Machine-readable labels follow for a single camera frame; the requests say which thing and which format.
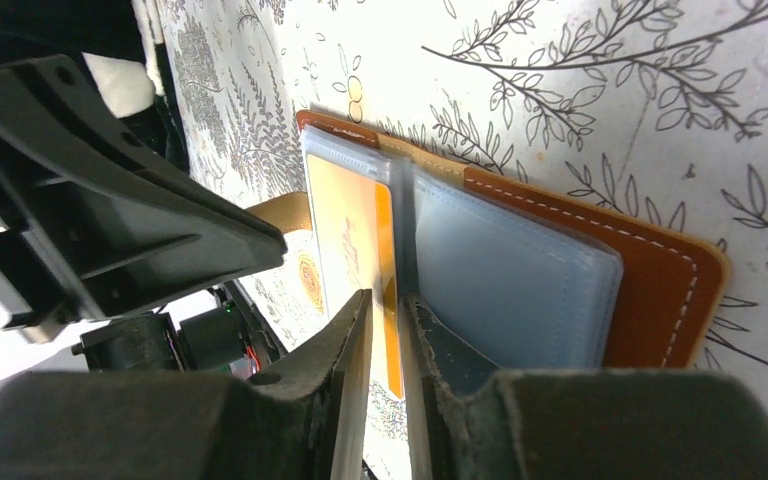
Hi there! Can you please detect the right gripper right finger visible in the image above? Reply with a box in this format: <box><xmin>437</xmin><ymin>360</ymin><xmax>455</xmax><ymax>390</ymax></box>
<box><xmin>402</xmin><ymin>294</ymin><xmax>768</xmax><ymax>479</ymax></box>

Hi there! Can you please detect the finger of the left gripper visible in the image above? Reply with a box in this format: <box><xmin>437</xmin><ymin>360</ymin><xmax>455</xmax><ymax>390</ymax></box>
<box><xmin>0</xmin><ymin>56</ymin><xmax>287</xmax><ymax>332</ymax></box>

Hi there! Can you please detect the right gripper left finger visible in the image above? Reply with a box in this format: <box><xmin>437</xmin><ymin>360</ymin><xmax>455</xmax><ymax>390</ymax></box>
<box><xmin>0</xmin><ymin>290</ymin><xmax>372</xmax><ymax>479</ymax></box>

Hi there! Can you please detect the brown leather card holder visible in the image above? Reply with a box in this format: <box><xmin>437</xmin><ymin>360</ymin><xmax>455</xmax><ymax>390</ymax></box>
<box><xmin>278</xmin><ymin>110</ymin><xmax>730</xmax><ymax>369</ymax></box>

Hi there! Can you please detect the black white checkered pillow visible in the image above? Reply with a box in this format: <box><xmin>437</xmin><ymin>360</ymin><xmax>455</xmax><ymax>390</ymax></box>
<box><xmin>0</xmin><ymin>1</ymin><xmax>190</xmax><ymax>173</ymax></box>

